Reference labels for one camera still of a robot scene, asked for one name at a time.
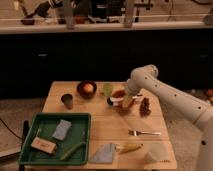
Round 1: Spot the yellow banana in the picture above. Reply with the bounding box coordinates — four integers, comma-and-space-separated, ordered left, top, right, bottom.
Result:
116, 144, 142, 154

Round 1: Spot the green cucumber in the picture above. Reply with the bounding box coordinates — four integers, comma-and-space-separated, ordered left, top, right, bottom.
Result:
60, 142, 86, 161

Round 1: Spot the green cup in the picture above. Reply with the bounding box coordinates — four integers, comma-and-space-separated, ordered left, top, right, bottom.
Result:
103, 83, 113, 97

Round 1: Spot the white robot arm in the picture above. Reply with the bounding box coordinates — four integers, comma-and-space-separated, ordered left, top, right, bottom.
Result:
123, 64, 213, 171

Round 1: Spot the green plastic tray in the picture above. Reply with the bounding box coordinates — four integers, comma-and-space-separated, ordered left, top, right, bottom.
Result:
18, 113, 91, 166

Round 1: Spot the dark metal cup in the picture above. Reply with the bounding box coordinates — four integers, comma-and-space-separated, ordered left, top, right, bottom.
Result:
61, 94, 73, 109

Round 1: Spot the silver fork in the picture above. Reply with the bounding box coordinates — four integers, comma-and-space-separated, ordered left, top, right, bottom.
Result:
128, 130, 161, 136

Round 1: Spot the black cable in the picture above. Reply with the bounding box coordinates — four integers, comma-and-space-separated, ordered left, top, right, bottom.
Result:
0, 117, 24, 141

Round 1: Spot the dark grape bunch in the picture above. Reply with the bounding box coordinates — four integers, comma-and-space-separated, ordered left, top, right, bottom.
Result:
139, 98, 151, 117

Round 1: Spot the red bowl on shelf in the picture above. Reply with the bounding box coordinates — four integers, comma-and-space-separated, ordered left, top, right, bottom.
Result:
21, 18, 35, 25

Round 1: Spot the grey sponge in tray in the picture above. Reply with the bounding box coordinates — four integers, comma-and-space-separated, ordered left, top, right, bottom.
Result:
52, 120, 72, 141

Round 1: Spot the orange egg-shaped ball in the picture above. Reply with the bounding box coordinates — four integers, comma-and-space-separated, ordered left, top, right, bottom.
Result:
83, 83, 93, 93

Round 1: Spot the orange bowl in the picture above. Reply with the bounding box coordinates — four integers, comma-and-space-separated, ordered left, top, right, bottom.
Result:
111, 90, 135, 110

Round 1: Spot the grey cloth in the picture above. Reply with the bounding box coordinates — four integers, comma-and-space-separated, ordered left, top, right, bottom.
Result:
89, 143, 116, 164

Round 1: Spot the dark red bowl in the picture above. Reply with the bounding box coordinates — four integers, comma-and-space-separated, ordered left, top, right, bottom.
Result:
77, 80, 97, 99

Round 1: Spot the wooden block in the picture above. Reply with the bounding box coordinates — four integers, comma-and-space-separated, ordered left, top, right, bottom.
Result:
31, 137, 57, 154

